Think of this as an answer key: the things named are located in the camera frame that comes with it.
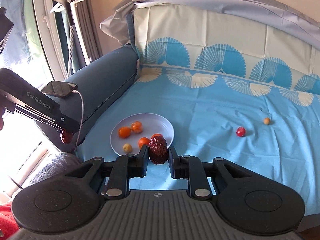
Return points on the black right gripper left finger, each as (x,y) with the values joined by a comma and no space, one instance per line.
(120,171)

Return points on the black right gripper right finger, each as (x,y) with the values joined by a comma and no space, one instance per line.
(190,168)

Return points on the dark red jujube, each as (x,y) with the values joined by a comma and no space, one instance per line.
(158,151)
(66,136)

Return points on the person's left hand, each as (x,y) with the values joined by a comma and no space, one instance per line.
(3,114)

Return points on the black smartphone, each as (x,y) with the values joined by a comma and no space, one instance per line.
(59,89)

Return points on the blue denim sofa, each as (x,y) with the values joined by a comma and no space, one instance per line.
(100,84)

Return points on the blue patterned sheet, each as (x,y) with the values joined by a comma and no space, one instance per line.
(209,73)

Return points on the garment steamer stand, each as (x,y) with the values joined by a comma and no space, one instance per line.
(84,33)

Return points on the red garment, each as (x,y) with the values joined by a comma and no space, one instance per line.
(8,225)

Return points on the grey cover sheet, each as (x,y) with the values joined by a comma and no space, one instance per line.
(269,12)

